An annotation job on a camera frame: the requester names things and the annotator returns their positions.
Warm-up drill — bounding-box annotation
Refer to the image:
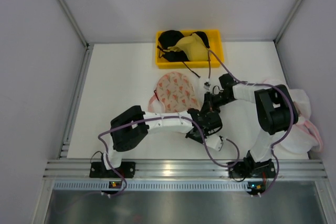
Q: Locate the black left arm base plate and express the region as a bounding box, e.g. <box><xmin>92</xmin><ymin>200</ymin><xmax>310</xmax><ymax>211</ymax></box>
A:
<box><xmin>89</xmin><ymin>162</ymin><xmax>135</xmax><ymax>178</ymax></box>

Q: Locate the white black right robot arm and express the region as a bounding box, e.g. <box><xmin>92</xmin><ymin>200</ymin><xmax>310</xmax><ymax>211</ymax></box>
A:
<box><xmin>201</xmin><ymin>74</ymin><xmax>299</xmax><ymax>177</ymax></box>

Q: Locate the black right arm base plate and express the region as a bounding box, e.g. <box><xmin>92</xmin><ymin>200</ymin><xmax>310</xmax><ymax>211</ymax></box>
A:
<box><xmin>229</xmin><ymin>158</ymin><xmax>276</xmax><ymax>182</ymax></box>

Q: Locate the aluminium front rail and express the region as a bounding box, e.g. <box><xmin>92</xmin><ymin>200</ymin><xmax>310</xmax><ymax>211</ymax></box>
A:
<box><xmin>43</xmin><ymin>159</ymin><xmax>328</xmax><ymax>181</ymax></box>

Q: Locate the yellow bra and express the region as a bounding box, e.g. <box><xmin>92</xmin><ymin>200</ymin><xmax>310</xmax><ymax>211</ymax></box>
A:
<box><xmin>167</xmin><ymin>31</ymin><xmax>210</xmax><ymax>61</ymax></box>

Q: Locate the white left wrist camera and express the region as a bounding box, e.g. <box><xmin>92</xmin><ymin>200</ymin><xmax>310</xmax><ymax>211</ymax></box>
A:
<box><xmin>205</xmin><ymin>134</ymin><xmax>226</xmax><ymax>152</ymax></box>

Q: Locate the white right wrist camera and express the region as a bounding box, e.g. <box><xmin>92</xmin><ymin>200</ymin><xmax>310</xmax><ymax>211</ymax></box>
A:
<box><xmin>204</xmin><ymin>79</ymin><xmax>211</xmax><ymax>90</ymax></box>

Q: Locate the black bra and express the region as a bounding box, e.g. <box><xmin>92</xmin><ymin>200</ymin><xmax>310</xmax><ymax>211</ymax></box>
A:
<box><xmin>157</xmin><ymin>30</ymin><xmax>212</xmax><ymax>77</ymax></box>

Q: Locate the peach tulip print laundry bag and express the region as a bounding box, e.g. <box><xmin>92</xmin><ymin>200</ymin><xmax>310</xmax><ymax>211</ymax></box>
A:
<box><xmin>148</xmin><ymin>71</ymin><xmax>201</xmax><ymax>113</ymax></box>

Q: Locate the yellow plastic bin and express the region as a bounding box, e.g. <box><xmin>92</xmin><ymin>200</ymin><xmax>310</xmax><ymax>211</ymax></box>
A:
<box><xmin>154</xmin><ymin>29</ymin><xmax>225</xmax><ymax>69</ymax></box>

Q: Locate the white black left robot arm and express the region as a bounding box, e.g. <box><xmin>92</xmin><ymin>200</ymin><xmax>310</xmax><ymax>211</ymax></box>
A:
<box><xmin>98</xmin><ymin>105</ymin><xmax>223</xmax><ymax>170</ymax></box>

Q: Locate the white slotted cable duct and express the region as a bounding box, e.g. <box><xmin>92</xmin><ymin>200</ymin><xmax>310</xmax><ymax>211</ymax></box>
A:
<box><xmin>54</xmin><ymin>180</ymin><xmax>251</xmax><ymax>191</ymax></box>

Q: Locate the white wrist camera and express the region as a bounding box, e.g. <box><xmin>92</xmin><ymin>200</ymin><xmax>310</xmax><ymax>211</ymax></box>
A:
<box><xmin>204</xmin><ymin>79</ymin><xmax>211</xmax><ymax>90</ymax></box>
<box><xmin>205</xmin><ymin>134</ymin><xmax>226</xmax><ymax>152</ymax></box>

